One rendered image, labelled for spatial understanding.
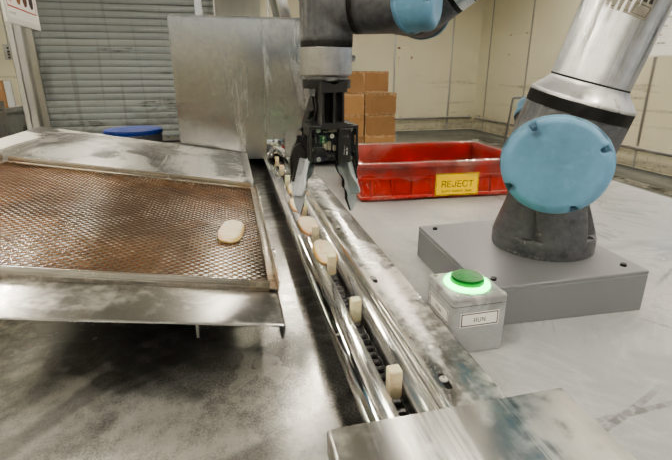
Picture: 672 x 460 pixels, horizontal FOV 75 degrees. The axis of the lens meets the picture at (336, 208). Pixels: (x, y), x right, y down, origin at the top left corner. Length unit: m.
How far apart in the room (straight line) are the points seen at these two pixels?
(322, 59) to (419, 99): 7.89
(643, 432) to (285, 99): 1.26
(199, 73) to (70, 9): 6.68
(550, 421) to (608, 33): 0.38
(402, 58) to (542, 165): 7.85
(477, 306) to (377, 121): 4.91
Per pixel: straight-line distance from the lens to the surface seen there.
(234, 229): 0.71
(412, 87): 8.44
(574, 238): 0.72
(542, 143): 0.53
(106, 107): 8.00
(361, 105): 5.31
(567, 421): 0.36
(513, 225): 0.72
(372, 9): 0.61
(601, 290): 0.71
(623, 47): 0.56
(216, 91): 1.48
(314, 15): 0.64
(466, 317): 0.55
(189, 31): 1.49
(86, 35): 8.02
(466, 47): 8.88
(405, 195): 1.16
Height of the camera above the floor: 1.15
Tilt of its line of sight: 17 degrees down
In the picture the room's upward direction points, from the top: straight up
